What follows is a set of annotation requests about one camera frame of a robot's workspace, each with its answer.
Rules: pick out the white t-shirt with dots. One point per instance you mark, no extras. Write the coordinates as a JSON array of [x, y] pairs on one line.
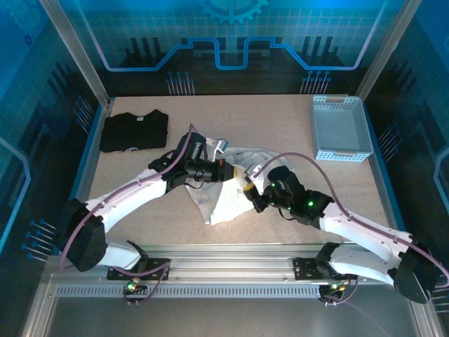
[[228, 203]]

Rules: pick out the light blue perforated basket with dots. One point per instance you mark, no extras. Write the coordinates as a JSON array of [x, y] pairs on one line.
[[338, 130]]

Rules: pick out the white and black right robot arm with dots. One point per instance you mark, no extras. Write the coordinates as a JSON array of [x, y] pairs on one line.
[[361, 228]]

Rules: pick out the folded black t-shirt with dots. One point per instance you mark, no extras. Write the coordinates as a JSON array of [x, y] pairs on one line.
[[133, 133]]

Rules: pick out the blue table side strip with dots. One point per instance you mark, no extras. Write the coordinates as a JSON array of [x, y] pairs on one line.
[[81, 172], [386, 175]]

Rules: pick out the small board with LEDs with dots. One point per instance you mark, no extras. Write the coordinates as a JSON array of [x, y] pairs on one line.
[[331, 288], [135, 288]]

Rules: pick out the grey metal front panel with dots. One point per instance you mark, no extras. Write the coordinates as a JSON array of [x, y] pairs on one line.
[[228, 319]]

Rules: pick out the aluminium mounting rail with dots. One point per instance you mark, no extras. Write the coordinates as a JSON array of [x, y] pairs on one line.
[[228, 263]]

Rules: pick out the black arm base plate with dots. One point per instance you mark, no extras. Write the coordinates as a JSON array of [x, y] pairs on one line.
[[156, 267], [303, 268]]

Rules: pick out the aluminium frame post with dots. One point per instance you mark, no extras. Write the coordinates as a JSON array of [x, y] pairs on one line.
[[386, 45], [73, 45]]

